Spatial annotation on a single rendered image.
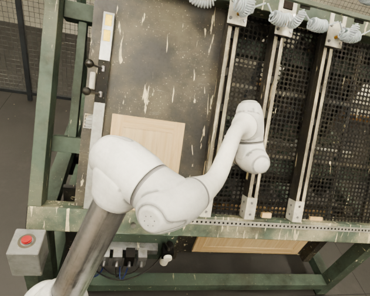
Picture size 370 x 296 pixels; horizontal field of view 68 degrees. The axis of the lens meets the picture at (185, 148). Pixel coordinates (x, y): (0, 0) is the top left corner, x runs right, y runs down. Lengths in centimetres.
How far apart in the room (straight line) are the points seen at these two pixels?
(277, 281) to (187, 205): 188
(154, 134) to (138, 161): 77
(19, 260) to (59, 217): 25
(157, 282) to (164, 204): 154
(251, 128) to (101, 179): 58
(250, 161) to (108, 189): 58
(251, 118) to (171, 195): 54
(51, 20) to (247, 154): 104
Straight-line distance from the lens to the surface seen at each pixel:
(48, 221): 153
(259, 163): 107
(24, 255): 136
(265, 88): 156
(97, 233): 81
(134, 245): 157
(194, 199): 66
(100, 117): 140
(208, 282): 221
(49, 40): 146
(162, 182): 64
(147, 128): 142
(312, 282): 263
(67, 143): 151
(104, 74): 140
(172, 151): 145
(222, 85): 146
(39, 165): 146
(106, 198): 72
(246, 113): 107
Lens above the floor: 207
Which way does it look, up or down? 37 degrees down
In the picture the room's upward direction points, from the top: 17 degrees clockwise
